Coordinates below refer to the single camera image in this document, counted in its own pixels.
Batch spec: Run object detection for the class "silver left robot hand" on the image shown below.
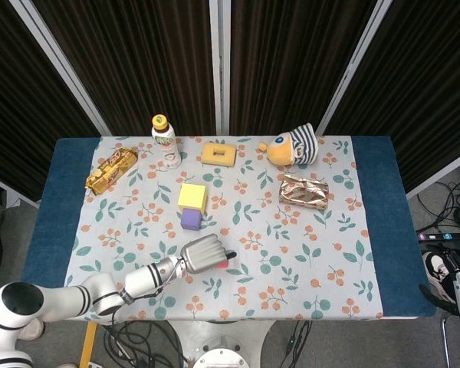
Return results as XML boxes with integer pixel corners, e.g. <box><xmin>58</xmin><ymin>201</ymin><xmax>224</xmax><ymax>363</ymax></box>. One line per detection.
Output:
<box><xmin>179</xmin><ymin>233</ymin><xmax>238</xmax><ymax>275</ymax></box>

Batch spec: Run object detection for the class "white drink bottle yellow cap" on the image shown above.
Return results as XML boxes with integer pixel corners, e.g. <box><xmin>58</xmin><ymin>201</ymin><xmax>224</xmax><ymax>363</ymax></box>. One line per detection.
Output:
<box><xmin>150</xmin><ymin>113</ymin><xmax>182</xmax><ymax>169</ymax></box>

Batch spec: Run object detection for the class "dark right robot hand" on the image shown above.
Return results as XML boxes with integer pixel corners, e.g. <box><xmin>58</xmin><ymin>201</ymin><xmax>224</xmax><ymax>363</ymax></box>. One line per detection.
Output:
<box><xmin>419</xmin><ymin>284</ymin><xmax>460</xmax><ymax>314</ymax></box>

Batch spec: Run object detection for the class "purple foam cube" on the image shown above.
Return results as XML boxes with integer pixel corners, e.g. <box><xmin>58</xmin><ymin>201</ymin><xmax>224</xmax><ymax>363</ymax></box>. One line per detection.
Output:
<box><xmin>180</xmin><ymin>208</ymin><xmax>202</xmax><ymax>232</ymax></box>

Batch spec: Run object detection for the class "black cable green light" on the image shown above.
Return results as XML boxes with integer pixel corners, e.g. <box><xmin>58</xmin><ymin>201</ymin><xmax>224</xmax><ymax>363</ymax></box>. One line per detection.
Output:
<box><xmin>285</xmin><ymin>320</ymin><xmax>312</xmax><ymax>367</ymax></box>

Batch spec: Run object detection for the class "black power strip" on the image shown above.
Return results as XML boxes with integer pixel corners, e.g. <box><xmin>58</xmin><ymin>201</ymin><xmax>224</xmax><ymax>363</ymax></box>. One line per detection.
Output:
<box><xmin>416</xmin><ymin>231</ymin><xmax>460</xmax><ymax>242</ymax></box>

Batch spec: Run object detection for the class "yellow floor strip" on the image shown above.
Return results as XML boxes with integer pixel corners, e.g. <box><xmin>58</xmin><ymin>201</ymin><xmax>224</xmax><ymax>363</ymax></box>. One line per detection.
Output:
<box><xmin>78</xmin><ymin>321</ymin><xmax>97</xmax><ymax>368</ymax></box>

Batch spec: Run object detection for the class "yellow plush toy striped hat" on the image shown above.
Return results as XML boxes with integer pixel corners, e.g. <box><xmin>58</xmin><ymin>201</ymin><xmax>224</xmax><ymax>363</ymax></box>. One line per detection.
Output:
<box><xmin>258</xmin><ymin>122</ymin><xmax>320</xmax><ymax>167</ymax></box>

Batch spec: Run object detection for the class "black and white sneaker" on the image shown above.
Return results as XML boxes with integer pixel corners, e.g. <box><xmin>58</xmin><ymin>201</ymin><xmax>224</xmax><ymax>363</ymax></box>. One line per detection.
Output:
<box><xmin>422</xmin><ymin>251</ymin><xmax>458</xmax><ymax>304</ymax></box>

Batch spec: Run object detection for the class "gold biscuit pack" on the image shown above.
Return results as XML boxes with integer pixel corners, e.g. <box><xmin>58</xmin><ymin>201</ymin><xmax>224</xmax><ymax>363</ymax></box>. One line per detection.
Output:
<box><xmin>84</xmin><ymin>147</ymin><xmax>140</xmax><ymax>196</ymax></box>

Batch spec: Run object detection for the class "dark partition panel white frame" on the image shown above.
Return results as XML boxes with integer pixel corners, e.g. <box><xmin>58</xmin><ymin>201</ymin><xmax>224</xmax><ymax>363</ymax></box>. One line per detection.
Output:
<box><xmin>0</xmin><ymin>0</ymin><xmax>112</xmax><ymax>208</ymax></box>
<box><xmin>317</xmin><ymin>0</ymin><xmax>460</xmax><ymax>200</ymax></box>
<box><xmin>26</xmin><ymin>0</ymin><xmax>224</xmax><ymax>137</ymax></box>
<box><xmin>218</xmin><ymin>0</ymin><xmax>380</xmax><ymax>136</ymax></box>

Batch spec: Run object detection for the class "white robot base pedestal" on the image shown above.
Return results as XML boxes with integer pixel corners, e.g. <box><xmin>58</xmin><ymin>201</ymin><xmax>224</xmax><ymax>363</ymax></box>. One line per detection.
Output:
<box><xmin>168</xmin><ymin>320</ymin><xmax>277</xmax><ymax>368</ymax></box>

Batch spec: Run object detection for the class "yellow sponge with hole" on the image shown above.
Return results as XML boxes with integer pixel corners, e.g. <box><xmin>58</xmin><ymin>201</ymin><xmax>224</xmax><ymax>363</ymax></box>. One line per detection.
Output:
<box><xmin>200</xmin><ymin>142</ymin><xmax>237</xmax><ymax>168</ymax></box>

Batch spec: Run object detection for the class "gold foil pack red print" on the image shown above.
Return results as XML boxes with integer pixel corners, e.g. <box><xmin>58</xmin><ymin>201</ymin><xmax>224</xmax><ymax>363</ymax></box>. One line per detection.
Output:
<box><xmin>278</xmin><ymin>173</ymin><xmax>330</xmax><ymax>210</ymax></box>

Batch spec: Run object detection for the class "blue table cover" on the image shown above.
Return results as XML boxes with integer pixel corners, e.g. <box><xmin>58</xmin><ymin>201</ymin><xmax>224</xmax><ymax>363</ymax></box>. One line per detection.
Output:
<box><xmin>21</xmin><ymin>136</ymin><xmax>437</xmax><ymax>319</ymax></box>

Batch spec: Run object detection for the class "floral fruit print tablecloth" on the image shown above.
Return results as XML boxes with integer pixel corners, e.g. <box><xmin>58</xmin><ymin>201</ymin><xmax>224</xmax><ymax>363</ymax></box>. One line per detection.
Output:
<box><xmin>63</xmin><ymin>136</ymin><xmax>385</xmax><ymax>321</ymax></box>

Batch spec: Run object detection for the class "large yellow foam cube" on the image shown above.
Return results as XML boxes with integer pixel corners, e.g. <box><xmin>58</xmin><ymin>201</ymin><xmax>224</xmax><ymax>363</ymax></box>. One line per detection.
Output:
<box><xmin>177</xmin><ymin>182</ymin><xmax>209</xmax><ymax>215</ymax></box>

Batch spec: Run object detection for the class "grey metal leg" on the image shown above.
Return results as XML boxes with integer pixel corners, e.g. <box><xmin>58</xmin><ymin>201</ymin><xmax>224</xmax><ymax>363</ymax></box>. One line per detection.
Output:
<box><xmin>441</xmin><ymin>317</ymin><xmax>452</xmax><ymax>368</ymax></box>

